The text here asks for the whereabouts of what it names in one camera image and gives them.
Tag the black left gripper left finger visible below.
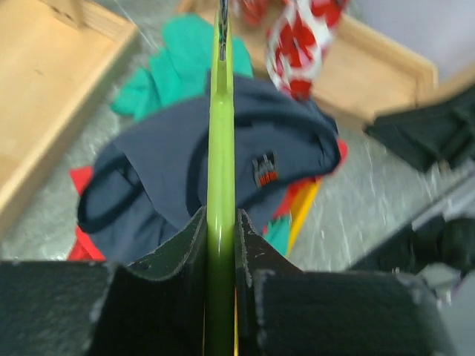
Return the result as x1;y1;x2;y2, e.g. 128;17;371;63
125;205;209;356

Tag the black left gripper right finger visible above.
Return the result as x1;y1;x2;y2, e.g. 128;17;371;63
235;209;304;355

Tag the lime green hanger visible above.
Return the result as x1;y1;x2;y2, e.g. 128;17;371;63
203;1;235;355

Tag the navy blue tank top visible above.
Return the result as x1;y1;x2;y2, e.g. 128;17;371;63
77;76;341;265

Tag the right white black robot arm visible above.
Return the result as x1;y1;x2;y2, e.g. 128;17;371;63
351;85;474;355

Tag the yellow plastic tray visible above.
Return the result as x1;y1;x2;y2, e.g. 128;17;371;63
286;178;322;257

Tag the green garment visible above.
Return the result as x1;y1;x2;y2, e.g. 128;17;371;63
110;15;255;124

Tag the right wooden clothes rack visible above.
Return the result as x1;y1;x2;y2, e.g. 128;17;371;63
174;0;475;123

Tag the wooden clothes rack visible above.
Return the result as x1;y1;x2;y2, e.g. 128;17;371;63
1;1;139;234
174;0;475;123

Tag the white red floral dress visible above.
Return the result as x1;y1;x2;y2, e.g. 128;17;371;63
231;0;349;101

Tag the left wooden clothes rack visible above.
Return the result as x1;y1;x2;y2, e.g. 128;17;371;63
1;1;139;234

